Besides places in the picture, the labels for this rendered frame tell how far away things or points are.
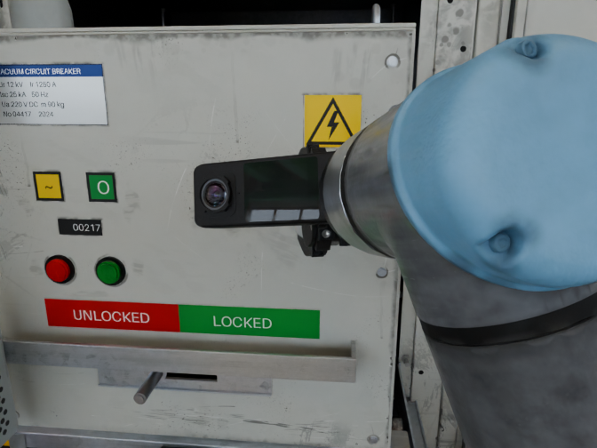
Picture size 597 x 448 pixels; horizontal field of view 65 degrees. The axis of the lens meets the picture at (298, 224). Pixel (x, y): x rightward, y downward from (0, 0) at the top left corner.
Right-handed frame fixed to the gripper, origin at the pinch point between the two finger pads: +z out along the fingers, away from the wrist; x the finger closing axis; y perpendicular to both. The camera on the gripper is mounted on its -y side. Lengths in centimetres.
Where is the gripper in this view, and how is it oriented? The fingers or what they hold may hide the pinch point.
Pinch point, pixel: (294, 205)
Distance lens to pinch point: 47.0
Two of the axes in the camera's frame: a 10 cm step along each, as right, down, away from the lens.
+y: 9.9, -0.5, 1.6
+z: -1.6, 0.0, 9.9
